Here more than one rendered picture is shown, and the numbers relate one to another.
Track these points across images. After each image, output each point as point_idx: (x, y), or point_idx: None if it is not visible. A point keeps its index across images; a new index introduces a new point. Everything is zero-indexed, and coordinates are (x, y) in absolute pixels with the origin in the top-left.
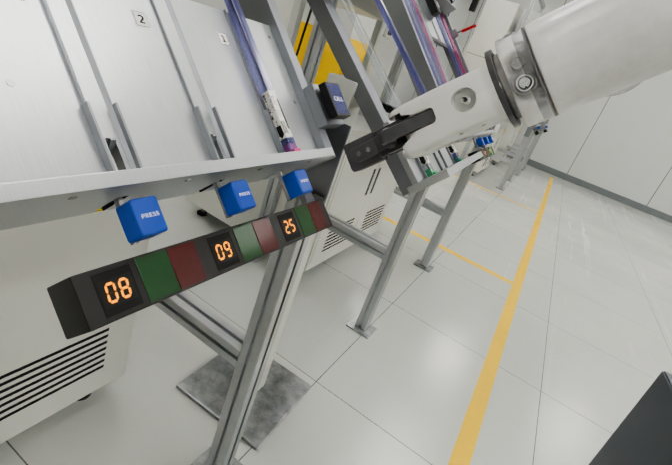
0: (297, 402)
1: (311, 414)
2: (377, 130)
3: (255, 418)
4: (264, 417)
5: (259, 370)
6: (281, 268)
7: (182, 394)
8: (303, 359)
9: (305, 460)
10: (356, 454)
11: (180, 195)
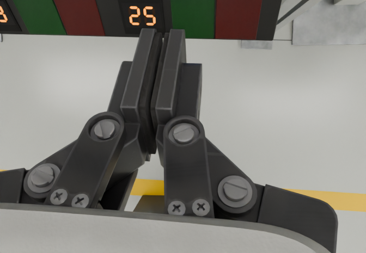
0: (364, 44)
1: (361, 62)
2: (79, 136)
3: (316, 24)
4: (323, 30)
5: (279, 22)
6: None
7: None
8: None
9: (312, 84)
10: (350, 118)
11: None
